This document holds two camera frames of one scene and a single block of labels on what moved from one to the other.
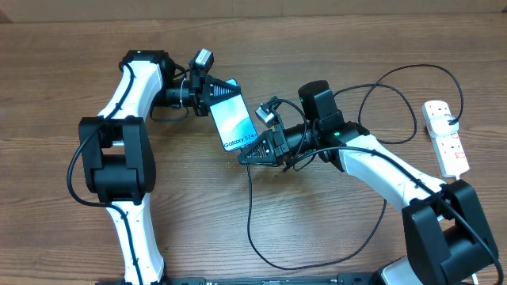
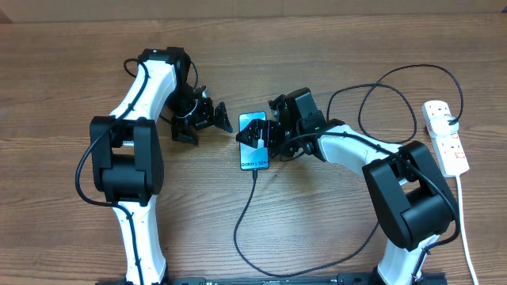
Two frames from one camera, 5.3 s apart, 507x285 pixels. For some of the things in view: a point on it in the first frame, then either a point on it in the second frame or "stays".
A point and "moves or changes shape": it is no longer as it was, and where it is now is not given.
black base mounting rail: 266,280 stays
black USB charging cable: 295,267 -> 409,138
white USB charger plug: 440,127 stays
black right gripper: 275,148 -> 271,129
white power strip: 449,148 stays
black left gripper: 203,89 -> 205,117
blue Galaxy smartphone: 234,122 moves or changes shape
